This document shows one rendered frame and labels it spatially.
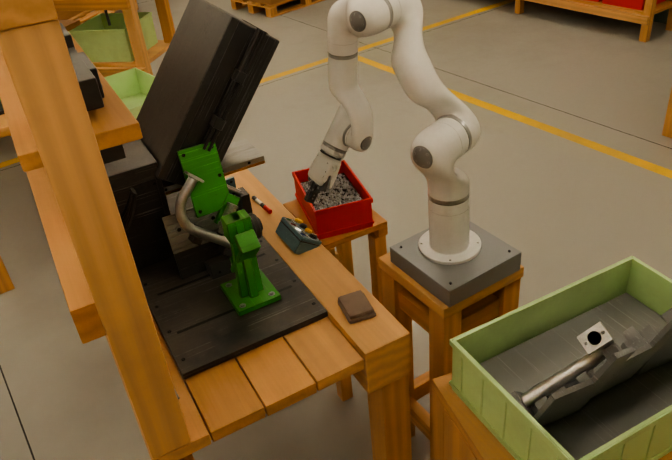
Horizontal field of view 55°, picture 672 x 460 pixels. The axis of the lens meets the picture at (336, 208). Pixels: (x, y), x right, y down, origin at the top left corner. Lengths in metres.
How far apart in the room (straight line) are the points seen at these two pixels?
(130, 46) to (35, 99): 3.57
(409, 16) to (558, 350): 0.96
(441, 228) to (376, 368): 0.46
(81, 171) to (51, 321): 2.48
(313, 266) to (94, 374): 1.51
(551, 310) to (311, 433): 1.23
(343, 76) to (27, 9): 1.08
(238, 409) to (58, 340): 1.94
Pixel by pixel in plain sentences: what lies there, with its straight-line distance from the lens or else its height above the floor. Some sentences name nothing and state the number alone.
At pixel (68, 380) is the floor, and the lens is 3.22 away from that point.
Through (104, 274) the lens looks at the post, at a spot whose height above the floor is 1.39.
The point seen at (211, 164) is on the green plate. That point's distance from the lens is 1.96.
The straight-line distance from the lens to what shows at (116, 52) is 4.70.
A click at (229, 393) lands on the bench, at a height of 0.88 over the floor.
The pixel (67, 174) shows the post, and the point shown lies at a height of 1.61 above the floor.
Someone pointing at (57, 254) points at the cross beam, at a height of 1.28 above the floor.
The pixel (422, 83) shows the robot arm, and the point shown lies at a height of 1.44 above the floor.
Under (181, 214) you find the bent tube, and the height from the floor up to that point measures 1.12.
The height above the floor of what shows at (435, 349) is 0.66.
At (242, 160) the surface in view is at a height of 1.13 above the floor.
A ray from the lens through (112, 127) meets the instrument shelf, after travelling 1.47.
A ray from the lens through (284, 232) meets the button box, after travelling 2.09.
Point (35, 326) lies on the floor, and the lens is 3.61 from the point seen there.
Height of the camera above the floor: 2.09
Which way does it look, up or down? 32 degrees down
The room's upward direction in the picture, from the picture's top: 6 degrees counter-clockwise
